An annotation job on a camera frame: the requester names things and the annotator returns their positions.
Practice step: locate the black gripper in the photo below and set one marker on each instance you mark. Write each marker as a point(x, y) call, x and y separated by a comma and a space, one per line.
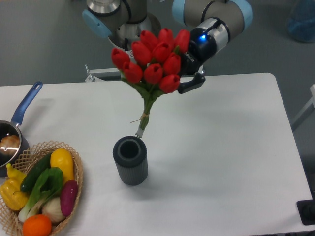
point(201, 47)

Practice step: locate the red tulip bouquet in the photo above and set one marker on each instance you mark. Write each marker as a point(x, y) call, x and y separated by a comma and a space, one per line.
point(155, 69)

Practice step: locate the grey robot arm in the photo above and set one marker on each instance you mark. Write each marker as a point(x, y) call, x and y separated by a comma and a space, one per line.
point(215, 23)

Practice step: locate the dark grey ribbed vase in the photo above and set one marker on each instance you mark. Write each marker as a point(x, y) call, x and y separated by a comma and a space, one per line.
point(130, 156)

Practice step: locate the white furniture leg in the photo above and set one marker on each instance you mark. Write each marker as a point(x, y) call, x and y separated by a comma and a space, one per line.
point(305, 111)

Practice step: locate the blue translucent bag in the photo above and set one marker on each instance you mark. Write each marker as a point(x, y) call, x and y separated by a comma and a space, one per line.
point(300, 24)

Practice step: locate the yellow squash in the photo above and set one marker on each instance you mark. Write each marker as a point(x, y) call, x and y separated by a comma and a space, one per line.
point(62, 159)

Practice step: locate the black device at table edge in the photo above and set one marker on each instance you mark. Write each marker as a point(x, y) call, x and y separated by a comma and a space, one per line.
point(306, 209)

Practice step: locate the purple eggplant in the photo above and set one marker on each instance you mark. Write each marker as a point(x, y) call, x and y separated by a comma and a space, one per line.
point(68, 196)

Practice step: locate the green bok choy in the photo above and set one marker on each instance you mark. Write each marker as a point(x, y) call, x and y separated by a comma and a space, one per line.
point(48, 185)

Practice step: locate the beige garlic bulb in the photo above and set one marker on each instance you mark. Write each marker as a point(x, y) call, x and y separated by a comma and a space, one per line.
point(52, 209)

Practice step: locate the dark green cucumber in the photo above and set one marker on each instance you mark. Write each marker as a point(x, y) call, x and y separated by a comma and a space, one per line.
point(30, 180)

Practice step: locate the bread roll in saucepan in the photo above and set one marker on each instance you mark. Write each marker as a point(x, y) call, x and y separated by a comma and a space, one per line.
point(9, 145)

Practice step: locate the orange fruit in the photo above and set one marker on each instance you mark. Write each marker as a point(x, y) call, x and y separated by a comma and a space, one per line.
point(38, 225)

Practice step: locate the yellow bell pepper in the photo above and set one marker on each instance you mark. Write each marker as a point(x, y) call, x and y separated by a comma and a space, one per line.
point(10, 191)

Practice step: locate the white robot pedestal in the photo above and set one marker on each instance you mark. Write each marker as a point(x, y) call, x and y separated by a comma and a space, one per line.
point(127, 33)

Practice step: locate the blue handled saucepan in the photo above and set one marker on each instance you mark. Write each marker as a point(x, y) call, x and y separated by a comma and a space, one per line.
point(8, 128)

